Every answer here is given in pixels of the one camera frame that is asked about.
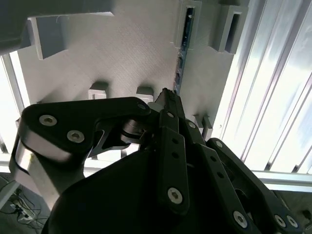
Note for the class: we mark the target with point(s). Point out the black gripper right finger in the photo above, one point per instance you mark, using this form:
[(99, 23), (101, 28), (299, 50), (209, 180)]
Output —
[(219, 170)]

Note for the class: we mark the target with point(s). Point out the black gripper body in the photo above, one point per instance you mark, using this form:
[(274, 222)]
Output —
[(109, 200)]

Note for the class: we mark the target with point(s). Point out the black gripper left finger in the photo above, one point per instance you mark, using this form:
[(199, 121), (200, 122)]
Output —
[(85, 114)]

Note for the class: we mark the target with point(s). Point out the blue RAM stick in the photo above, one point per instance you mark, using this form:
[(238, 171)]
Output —
[(181, 65)]

